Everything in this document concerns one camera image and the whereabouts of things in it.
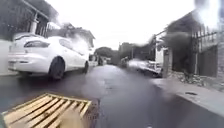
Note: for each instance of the pale parked car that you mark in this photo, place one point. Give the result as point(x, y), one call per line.
point(145, 66)

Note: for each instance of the dark fenced building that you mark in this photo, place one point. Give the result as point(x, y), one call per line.
point(196, 43)

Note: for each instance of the white car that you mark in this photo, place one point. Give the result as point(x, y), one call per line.
point(46, 56)

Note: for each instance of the row of trees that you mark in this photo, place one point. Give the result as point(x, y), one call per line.
point(113, 53)

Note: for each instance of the grey concrete pavement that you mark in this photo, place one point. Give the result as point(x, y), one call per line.
point(200, 95)

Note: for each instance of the wet grey asphalt road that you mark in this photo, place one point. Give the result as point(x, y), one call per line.
point(133, 100)

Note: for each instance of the yellow drain grate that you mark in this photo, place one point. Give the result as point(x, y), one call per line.
point(46, 111)

